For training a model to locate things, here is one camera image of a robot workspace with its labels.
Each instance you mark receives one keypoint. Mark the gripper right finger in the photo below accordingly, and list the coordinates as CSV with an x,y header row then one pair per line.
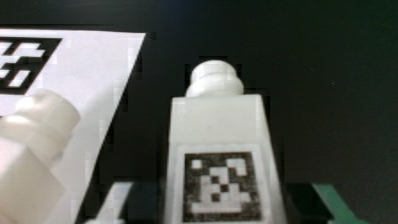
x,y
316,205

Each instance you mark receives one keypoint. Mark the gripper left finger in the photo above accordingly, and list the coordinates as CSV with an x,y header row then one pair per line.
x,y
129,206

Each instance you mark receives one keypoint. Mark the white table leg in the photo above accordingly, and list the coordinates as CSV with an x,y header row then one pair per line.
x,y
223,189
35,135

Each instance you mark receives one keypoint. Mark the white marker sheet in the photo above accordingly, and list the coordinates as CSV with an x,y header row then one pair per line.
x,y
76,62

